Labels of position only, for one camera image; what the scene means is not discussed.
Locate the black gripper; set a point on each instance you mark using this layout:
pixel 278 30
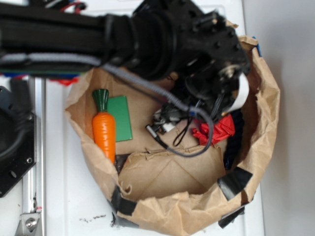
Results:
pixel 210 61

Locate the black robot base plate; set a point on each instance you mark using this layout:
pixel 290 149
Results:
pixel 17 141

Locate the brown paper bag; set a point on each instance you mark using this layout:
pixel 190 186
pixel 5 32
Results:
pixel 160 191

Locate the red crumpled paper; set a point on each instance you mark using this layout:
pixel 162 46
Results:
pixel 222 130

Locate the green rectangular block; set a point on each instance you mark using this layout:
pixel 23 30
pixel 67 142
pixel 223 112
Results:
pixel 118 108

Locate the orange toy carrot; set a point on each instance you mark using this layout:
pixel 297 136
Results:
pixel 104 125

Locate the metal corner bracket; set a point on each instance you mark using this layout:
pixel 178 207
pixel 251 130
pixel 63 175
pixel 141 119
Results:
pixel 30 224

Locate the aluminium frame rail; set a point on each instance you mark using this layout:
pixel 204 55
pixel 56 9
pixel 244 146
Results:
pixel 34 199

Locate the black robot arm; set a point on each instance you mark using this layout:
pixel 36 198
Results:
pixel 160 37

